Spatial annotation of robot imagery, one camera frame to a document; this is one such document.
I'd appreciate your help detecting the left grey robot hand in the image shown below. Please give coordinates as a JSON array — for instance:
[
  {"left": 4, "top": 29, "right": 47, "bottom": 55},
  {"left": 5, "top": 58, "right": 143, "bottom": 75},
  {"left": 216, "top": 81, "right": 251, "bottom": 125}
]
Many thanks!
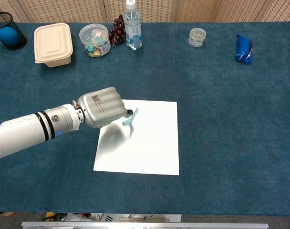
[{"left": 77, "top": 86, "right": 134, "bottom": 129}]

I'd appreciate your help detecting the small light blue paper strip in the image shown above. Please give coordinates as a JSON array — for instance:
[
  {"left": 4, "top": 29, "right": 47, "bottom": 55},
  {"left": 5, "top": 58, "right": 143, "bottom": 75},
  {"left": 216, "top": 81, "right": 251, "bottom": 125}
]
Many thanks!
[{"left": 122, "top": 107, "right": 139, "bottom": 127}]

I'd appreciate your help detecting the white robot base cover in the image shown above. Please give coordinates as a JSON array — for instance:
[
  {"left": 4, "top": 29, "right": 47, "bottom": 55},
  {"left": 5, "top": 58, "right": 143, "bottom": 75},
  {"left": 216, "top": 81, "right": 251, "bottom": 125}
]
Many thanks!
[{"left": 96, "top": 213, "right": 182, "bottom": 223}]

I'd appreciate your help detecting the white square board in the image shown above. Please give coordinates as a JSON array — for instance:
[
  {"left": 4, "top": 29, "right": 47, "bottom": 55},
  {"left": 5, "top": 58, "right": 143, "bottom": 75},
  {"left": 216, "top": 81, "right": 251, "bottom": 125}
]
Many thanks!
[{"left": 93, "top": 99, "right": 180, "bottom": 176}]

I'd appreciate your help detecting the clear jar of colourful clips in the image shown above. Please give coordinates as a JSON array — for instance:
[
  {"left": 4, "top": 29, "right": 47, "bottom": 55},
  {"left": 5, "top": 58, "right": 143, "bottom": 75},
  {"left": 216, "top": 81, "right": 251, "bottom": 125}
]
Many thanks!
[{"left": 79, "top": 23, "right": 112, "bottom": 58}]

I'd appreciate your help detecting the dark red grape bunch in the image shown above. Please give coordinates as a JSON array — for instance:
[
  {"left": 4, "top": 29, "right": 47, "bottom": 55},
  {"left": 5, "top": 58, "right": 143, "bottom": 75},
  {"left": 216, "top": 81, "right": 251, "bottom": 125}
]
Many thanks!
[{"left": 108, "top": 14, "right": 126, "bottom": 47}]

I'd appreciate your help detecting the beige lidded lunch box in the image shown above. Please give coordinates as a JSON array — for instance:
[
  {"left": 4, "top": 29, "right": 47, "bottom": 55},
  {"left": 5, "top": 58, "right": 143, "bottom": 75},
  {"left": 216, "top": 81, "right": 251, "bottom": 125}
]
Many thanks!
[{"left": 34, "top": 22, "right": 73, "bottom": 68}]

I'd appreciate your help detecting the clear plastic water bottle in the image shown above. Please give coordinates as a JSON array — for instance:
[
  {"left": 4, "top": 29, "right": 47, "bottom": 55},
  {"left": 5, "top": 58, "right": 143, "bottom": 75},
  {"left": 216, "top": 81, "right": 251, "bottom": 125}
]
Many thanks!
[{"left": 123, "top": 0, "right": 144, "bottom": 51}]

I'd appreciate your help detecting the beige woven folding screen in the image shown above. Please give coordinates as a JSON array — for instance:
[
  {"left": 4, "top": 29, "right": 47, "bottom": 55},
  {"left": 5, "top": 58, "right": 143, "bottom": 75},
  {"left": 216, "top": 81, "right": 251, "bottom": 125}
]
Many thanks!
[{"left": 0, "top": 0, "right": 290, "bottom": 24}]

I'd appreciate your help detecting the teal table cloth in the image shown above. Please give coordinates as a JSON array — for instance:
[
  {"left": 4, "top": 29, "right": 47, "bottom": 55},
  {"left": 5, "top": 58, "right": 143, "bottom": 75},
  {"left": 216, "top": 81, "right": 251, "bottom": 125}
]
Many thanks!
[{"left": 0, "top": 21, "right": 290, "bottom": 217}]

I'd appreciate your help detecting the black mesh pen holder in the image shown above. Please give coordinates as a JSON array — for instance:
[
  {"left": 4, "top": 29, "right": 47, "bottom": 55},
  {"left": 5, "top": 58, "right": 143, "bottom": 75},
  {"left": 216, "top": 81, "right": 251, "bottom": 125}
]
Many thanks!
[{"left": 0, "top": 11, "right": 28, "bottom": 51}]

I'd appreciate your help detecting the blue ball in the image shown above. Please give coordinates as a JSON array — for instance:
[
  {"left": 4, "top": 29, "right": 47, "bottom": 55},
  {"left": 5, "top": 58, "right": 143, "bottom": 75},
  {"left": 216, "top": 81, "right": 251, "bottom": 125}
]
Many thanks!
[{"left": 0, "top": 26, "right": 19, "bottom": 46}]

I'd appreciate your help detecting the small jar of silver clips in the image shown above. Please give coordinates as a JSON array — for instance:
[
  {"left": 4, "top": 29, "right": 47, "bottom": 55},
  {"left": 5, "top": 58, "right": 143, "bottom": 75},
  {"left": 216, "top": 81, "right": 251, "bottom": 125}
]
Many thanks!
[{"left": 188, "top": 27, "right": 207, "bottom": 48}]

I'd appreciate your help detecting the blue snack packet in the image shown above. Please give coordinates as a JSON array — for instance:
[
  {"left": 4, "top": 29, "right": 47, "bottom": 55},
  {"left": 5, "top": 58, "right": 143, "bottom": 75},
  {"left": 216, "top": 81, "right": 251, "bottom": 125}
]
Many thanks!
[{"left": 235, "top": 34, "right": 253, "bottom": 66}]

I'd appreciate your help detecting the aluminium profile rail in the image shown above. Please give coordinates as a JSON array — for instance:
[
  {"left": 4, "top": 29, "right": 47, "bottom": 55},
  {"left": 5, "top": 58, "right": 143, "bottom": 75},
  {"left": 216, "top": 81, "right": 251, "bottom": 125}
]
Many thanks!
[{"left": 21, "top": 221, "right": 270, "bottom": 229}]

